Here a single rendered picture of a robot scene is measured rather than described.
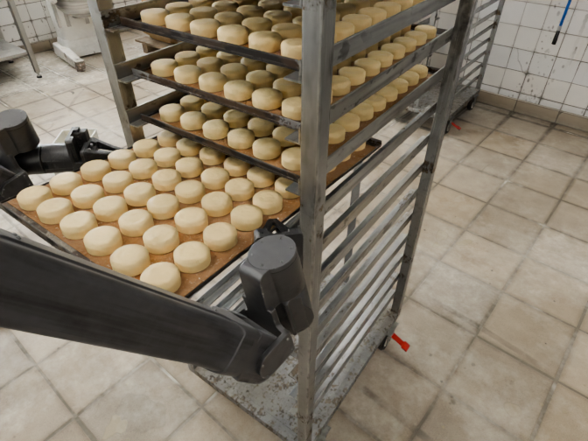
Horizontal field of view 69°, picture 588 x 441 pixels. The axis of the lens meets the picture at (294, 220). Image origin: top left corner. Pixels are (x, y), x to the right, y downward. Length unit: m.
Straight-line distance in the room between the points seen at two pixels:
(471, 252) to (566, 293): 0.42
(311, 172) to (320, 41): 0.19
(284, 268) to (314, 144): 0.21
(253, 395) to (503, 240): 1.50
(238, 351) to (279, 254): 0.11
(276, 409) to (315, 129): 1.02
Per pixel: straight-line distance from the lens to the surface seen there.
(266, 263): 0.48
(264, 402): 1.45
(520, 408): 1.79
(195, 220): 0.67
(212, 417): 1.62
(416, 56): 0.95
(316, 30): 0.55
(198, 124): 0.86
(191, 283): 0.59
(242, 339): 0.46
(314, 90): 0.57
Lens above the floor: 1.43
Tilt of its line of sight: 39 degrees down
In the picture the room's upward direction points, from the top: straight up
